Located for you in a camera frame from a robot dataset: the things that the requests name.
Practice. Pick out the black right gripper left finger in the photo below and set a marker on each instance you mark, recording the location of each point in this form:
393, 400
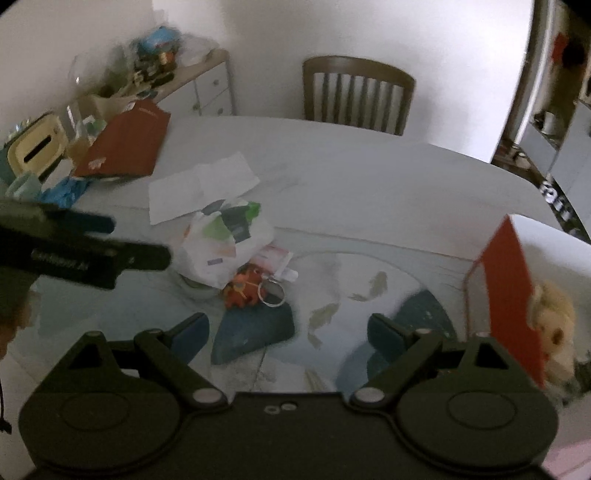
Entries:
165, 358

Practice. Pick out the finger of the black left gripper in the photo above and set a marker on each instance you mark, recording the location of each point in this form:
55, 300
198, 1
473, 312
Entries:
95, 262
45, 219

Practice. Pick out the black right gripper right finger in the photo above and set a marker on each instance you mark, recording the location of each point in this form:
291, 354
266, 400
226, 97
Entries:
410, 352

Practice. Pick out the orange red plush keychain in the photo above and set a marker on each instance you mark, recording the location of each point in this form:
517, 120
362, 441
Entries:
250, 287

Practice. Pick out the white plastic bag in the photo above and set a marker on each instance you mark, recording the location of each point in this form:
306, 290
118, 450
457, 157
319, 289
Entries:
220, 239

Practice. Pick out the yellow plush toy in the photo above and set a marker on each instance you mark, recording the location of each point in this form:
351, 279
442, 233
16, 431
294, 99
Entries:
553, 316

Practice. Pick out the red cardboard shoe box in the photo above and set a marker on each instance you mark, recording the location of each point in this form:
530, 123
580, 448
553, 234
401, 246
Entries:
504, 285

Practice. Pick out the pink tissue packet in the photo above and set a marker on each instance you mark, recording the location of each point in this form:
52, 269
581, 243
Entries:
275, 261

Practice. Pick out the blue gloves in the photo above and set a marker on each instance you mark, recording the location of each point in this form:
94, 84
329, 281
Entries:
66, 193

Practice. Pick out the yellow tissue box holder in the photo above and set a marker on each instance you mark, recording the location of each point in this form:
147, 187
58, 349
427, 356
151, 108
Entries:
36, 148

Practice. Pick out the white paper sheet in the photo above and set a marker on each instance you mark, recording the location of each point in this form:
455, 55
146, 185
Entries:
193, 189

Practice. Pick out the red paper bag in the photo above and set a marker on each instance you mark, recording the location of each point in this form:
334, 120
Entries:
129, 145

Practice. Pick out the white drawer sideboard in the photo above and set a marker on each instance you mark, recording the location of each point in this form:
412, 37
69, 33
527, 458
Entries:
203, 89

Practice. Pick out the dark wooden slatted chair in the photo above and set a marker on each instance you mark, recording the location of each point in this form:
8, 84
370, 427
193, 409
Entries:
357, 92

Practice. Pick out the white wall cabinet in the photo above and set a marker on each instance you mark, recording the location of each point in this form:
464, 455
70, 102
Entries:
560, 169

